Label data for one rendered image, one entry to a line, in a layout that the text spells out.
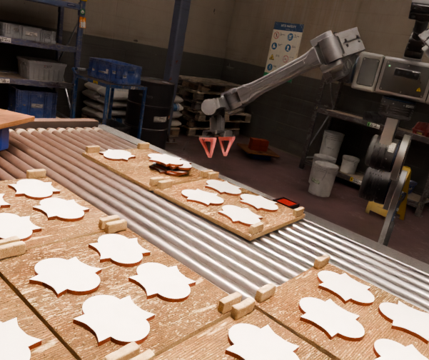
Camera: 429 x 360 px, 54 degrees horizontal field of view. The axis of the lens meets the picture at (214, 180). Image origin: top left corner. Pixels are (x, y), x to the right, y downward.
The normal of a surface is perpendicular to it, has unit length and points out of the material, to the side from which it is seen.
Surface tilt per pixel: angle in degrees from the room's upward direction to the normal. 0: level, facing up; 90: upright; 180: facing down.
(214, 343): 0
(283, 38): 90
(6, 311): 0
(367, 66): 90
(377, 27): 90
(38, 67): 96
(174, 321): 0
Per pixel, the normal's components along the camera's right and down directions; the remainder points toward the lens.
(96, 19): 0.66, 0.34
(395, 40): -0.73, 0.07
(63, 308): 0.18, -0.94
